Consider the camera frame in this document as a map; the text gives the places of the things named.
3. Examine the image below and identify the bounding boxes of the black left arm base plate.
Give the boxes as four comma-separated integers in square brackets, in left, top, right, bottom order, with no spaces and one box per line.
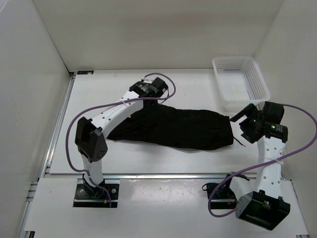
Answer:
[73,179,120,208]

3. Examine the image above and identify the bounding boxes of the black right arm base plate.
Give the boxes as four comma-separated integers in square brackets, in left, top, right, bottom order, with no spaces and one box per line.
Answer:
[202,182,237,210]

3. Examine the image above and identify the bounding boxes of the aluminium right side rail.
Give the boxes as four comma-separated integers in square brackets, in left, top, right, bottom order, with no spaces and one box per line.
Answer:
[252,104,283,179]

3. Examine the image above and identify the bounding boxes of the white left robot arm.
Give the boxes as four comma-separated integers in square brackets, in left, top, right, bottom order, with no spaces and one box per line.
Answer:
[75,77,168,198]

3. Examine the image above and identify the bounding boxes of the white perforated plastic basket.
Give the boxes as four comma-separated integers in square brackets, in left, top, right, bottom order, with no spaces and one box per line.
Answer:
[212,56,270,112]

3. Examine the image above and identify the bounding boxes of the black trousers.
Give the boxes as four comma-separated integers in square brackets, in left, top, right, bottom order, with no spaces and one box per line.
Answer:
[108,105,234,150]

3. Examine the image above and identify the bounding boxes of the aluminium front rail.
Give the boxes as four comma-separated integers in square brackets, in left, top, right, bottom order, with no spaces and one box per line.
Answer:
[44,173,256,180]

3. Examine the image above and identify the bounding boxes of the aluminium rail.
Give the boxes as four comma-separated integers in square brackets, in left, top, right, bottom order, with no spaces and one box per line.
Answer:
[44,173,256,180]
[37,72,76,181]
[252,104,283,179]

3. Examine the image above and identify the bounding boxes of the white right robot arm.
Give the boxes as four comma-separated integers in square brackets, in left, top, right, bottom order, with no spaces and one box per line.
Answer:
[222,102,290,231]

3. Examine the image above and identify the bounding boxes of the aluminium left side rail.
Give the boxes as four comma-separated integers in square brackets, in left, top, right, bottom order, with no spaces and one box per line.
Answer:
[37,72,76,181]

